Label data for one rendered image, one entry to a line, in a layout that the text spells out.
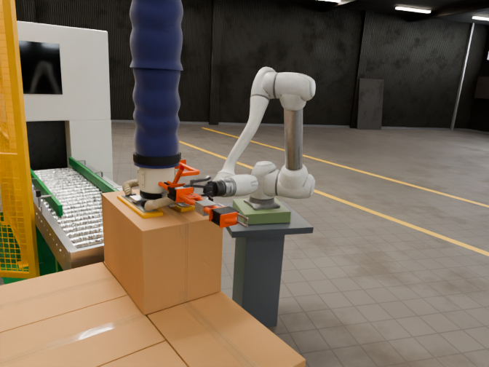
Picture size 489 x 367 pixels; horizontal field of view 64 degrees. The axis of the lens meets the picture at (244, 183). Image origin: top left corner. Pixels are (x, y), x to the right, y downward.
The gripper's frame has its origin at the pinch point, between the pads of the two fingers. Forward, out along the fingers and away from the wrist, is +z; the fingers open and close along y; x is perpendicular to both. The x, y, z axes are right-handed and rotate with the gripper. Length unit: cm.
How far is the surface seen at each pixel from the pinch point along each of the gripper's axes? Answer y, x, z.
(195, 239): 21.7, -4.6, -4.6
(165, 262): 29.6, -4.1, 10.0
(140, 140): -20.2, 22.6, 10.1
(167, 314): 53, -8, 11
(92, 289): 53, 30, 32
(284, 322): 106, 14, -88
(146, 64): -54, 19, 9
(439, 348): 106, -59, -153
